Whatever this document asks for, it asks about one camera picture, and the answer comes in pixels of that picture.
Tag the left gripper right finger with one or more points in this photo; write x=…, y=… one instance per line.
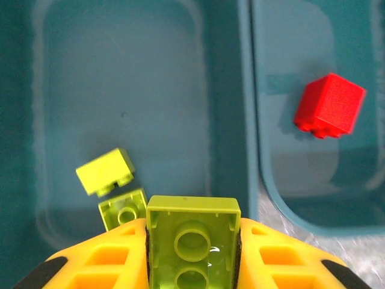
x=285, y=259

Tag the dark teal plastic container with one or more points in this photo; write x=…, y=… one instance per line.
x=120, y=90
x=300, y=180

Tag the red cube lego brick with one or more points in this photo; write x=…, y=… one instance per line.
x=334, y=102

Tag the long green lego brick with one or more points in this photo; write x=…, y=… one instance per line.
x=192, y=210

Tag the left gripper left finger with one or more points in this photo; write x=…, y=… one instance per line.
x=99, y=259

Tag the small green lego brick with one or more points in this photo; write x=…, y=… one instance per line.
x=103, y=170
x=120, y=207

